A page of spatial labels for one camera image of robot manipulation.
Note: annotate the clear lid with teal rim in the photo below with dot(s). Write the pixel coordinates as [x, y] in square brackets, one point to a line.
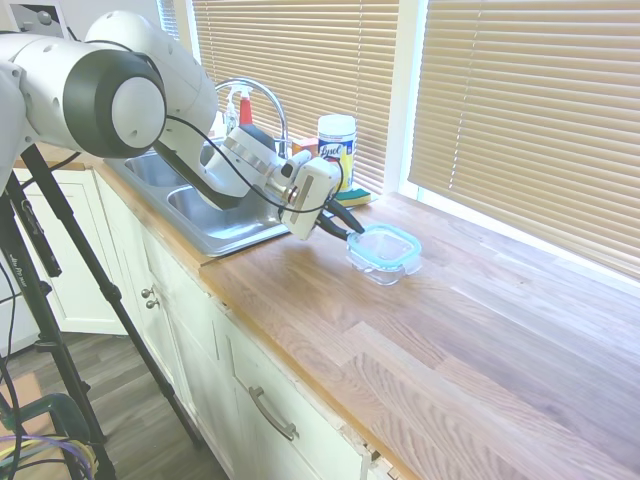
[390, 245]

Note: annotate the tan platform board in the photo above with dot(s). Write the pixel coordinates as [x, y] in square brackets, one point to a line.
[20, 385]

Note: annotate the Lysol wipes canister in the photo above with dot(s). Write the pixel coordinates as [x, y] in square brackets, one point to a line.
[337, 145]

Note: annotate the red spray bottle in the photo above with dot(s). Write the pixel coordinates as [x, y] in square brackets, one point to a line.
[246, 112]

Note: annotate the clear soap bottle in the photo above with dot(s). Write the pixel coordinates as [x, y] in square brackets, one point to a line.
[231, 117]

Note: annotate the tan window blinds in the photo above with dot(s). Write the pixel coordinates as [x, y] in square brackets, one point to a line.
[310, 60]
[525, 125]

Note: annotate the white corner cabinet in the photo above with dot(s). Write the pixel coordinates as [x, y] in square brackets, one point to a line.
[75, 250]

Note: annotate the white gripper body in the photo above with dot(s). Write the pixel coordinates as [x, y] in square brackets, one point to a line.
[312, 200]

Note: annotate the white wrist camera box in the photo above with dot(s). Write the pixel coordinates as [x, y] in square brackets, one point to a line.
[297, 162]

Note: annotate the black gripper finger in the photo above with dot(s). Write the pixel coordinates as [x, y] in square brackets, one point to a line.
[332, 227]
[346, 215]

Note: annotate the stainless steel double sink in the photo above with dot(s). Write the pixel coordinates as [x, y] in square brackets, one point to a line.
[240, 225]

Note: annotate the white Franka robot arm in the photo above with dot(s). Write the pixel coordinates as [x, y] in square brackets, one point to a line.
[150, 65]

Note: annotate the orange box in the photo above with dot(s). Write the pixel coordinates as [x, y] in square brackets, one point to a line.
[305, 148]

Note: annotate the black camera tripod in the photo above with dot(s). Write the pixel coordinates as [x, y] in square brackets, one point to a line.
[25, 280]

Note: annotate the green clamp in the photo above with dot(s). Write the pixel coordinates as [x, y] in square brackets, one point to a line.
[65, 415]

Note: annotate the white lower kitchen cabinets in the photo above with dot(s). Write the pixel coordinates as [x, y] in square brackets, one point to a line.
[200, 350]

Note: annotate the chrome arched faucet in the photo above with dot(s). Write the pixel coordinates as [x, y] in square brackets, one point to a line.
[284, 130]

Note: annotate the clear glass food container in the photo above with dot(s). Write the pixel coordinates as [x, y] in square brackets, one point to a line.
[385, 277]

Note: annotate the green and yellow sponge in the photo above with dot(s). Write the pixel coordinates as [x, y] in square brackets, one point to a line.
[355, 197]

